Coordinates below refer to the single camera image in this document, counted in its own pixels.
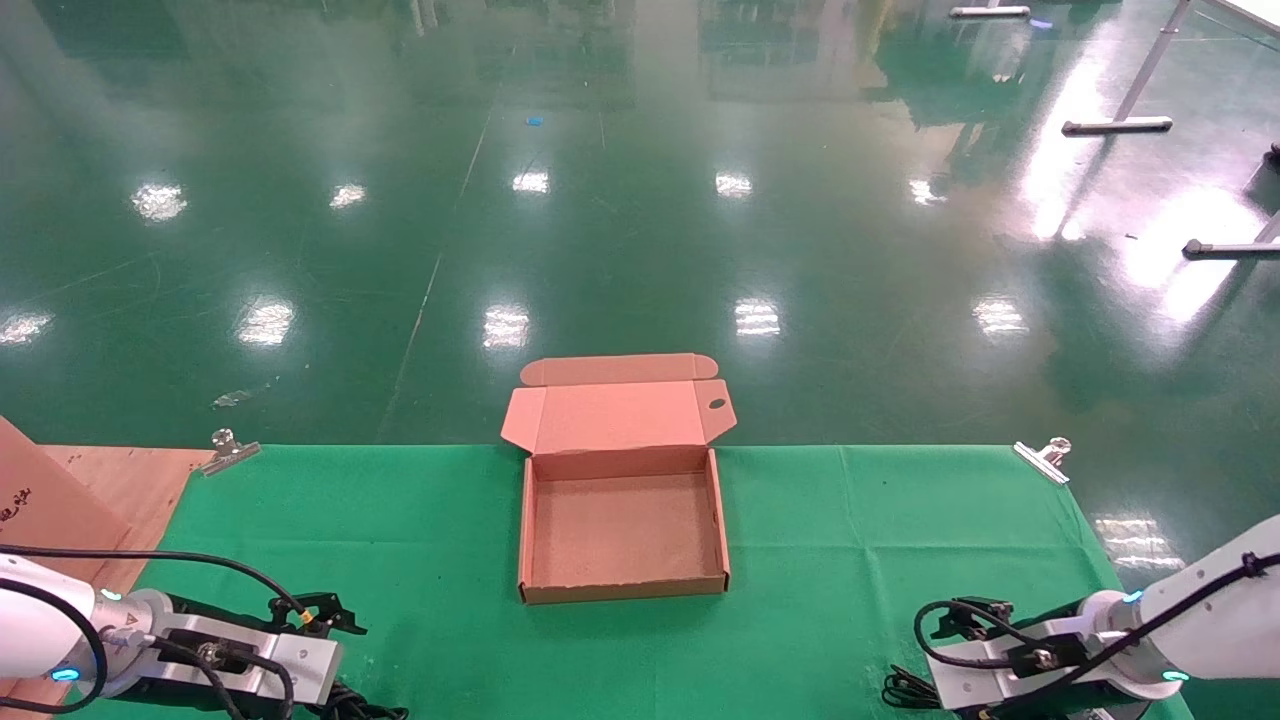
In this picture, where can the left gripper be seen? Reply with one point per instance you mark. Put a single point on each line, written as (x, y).
(250, 665)

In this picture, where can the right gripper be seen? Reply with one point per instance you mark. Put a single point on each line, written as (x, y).
(1010, 670)

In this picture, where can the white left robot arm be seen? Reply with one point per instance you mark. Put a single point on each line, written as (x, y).
(40, 620)

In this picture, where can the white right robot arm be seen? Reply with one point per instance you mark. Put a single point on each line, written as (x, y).
(1210, 610)

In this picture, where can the tall printed cardboard box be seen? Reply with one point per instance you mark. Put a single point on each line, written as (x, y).
(50, 480)

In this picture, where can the flat open cardboard box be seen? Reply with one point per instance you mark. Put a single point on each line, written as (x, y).
(625, 530)

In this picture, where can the green table cloth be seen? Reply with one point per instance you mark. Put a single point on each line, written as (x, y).
(420, 540)

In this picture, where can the metal table clamp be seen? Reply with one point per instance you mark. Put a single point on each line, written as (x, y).
(1043, 460)
(230, 452)

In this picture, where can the clear plastic floor scrap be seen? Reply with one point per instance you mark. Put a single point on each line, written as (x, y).
(235, 398)

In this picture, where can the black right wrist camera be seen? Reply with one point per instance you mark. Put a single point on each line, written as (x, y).
(975, 615)

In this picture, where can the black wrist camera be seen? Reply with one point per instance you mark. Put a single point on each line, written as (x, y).
(975, 615)
(320, 610)

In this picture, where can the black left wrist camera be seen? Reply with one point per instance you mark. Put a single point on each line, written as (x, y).
(320, 610)

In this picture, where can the white table leg frame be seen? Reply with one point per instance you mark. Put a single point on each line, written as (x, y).
(1230, 247)
(990, 11)
(1115, 126)

